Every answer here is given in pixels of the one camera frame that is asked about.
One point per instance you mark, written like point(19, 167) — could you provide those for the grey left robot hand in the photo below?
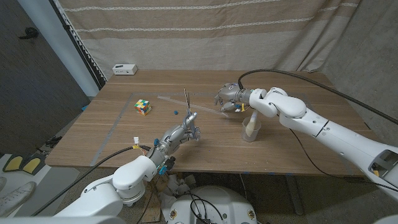
point(172, 135)

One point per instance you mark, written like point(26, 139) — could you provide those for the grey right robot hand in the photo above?
point(231, 93)

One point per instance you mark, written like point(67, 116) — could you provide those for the clear tape strip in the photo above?
point(205, 108)

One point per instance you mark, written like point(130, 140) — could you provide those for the orange and grey scissors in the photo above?
point(187, 99)

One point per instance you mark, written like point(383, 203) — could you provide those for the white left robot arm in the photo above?
point(133, 174)

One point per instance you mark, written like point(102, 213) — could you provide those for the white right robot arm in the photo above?
point(311, 121)

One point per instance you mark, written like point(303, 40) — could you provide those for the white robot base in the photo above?
point(217, 202)

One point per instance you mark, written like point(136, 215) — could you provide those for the Rubik's cube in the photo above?
point(143, 107)

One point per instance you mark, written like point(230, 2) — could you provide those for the cream curved stick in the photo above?
point(251, 126)

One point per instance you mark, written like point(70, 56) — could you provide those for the clear plastic cup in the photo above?
point(250, 138)

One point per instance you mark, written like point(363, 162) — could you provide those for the crumpled white paper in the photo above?
point(177, 188)

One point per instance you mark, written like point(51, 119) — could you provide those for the beige striped curtain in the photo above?
point(202, 40)

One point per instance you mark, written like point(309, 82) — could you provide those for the white power strip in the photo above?
point(124, 69)

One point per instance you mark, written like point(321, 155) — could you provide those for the black floor clutter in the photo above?
point(53, 141)

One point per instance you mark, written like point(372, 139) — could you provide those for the grey metal table leg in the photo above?
point(293, 196)

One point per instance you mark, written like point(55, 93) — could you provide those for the black zigzag edge strip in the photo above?
point(84, 49)

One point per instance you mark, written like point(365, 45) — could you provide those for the yellow and black foot pedal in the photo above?
point(32, 165)
point(13, 163)

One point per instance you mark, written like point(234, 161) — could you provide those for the white sneaker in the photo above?
point(17, 199)

